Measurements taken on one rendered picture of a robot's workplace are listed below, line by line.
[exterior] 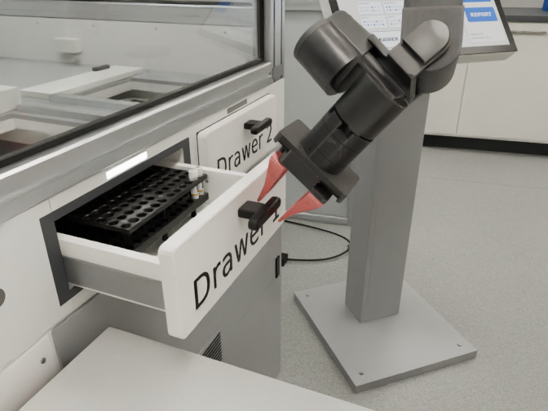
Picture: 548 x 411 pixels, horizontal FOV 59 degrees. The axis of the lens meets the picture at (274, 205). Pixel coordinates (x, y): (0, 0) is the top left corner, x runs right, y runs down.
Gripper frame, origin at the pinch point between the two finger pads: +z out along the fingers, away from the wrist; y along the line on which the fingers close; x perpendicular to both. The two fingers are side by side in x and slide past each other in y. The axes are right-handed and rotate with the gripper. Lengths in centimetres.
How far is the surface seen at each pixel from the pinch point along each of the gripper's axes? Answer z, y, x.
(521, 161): 22, -95, -298
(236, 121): 8.1, 15.3, -24.4
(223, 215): 0.9, 3.1, 7.5
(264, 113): 8.9, 14.5, -37.0
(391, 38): -11, 9, -78
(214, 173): 8.6, 9.8, -8.7
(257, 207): -0.1, 1.2, 3.1
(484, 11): -29, -3, -101
